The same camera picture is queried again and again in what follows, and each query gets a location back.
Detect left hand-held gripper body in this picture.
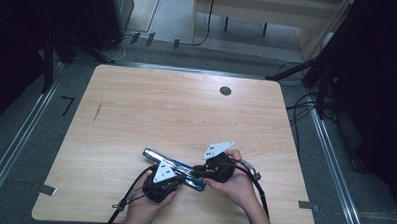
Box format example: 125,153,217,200
142,158,186,205

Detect person's right hand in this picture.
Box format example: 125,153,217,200
202,147,259,211

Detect black hanging cable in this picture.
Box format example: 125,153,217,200
180,0,216,48

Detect black stand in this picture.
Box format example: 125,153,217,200
41,30,117,97
264,43,333,121

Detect person's left hand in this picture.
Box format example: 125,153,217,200
126,181,178,224

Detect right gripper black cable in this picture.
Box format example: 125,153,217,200
232,158,273,219

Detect light wooden desk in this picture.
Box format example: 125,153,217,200
189,0,355,63

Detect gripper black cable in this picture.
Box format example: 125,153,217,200
232,158,273,219
106,162,159,224

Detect black floor cables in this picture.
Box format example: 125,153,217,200
283,61,339,158

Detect white floor cable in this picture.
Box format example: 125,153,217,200
114,35,133,63

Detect metal floor rail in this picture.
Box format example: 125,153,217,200
306,107,371,224
0,61,61,218

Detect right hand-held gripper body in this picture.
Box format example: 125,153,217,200
201,139,238,184

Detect black cabinet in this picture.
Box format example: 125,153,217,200
88,0,135,53

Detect blue stapler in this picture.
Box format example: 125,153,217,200
141,147,208,192

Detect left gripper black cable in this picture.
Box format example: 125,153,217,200
106,162,159,224

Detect grey tape piece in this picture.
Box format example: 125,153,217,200
297,201,321,213
29,182,58,197

